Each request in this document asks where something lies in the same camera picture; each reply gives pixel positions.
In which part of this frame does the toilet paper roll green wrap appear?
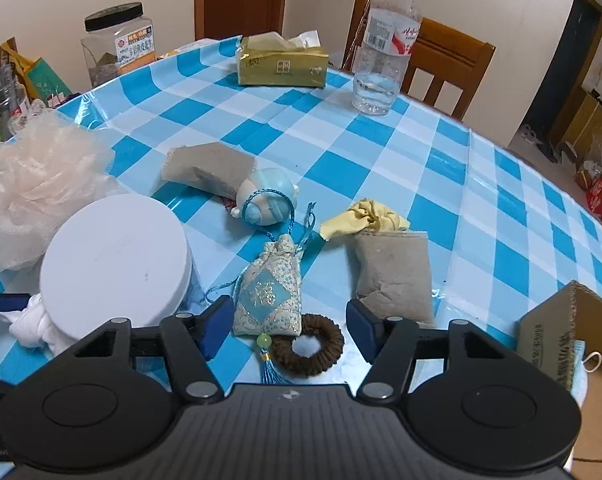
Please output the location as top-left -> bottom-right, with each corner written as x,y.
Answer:
39,195 -> 195,357

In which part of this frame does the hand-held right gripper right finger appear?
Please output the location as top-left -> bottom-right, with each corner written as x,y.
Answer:
346,299 -> 508,406

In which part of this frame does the clear jar with black lid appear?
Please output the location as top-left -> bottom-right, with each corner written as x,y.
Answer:
81,2 -> 155,87

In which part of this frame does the white cloth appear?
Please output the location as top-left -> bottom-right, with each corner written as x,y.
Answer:
0,292 -> 58,357

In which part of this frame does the cardboard box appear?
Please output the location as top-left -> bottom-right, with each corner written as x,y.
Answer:
518,280 -> 602,480

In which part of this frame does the wooden chair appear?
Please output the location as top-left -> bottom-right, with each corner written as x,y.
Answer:
341,0 -> 497,122

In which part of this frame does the pale blue squishy toy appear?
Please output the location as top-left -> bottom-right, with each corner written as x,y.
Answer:
231,167 -> 298,226

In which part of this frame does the grey fabric pouch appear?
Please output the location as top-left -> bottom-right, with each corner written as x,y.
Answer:
353,230 -> 435,324
161,142 -> 256,200

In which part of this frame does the blue embroidered sachet with tassel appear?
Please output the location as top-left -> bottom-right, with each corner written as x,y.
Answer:
208,201 -> 318,386

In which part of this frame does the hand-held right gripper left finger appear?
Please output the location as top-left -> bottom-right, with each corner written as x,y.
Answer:
73,295 -> 234,404

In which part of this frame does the wooden door frame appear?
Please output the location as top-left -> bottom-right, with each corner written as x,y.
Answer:
521,0 -> 602,151

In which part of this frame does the yellow tissue pack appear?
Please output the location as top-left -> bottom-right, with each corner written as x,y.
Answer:
236,31 -> 330,90

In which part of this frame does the glass jar with pens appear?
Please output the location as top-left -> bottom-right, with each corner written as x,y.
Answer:
0,60 -> 30,137

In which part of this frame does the red carton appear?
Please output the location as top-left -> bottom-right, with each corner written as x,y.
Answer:
575,160 -> 602,217

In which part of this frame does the green and yellow bag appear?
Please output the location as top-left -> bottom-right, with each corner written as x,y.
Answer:
0,41 -> 74,109

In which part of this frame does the clear plastic bag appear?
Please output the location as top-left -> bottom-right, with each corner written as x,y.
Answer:
0,109 -> 128,275

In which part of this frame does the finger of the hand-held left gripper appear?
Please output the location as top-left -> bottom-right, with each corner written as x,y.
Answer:
0,293 -> 32,317

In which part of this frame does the yellow wooden cabinet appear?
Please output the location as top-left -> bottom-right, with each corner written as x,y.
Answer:
550,87 -> 602,162

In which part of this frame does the blue checkered tablecloth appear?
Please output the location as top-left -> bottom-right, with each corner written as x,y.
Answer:
0,36 -> 602,413

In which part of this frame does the clear plastic water bottle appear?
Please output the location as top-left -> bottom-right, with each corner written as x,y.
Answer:
351,0 -> 424,117

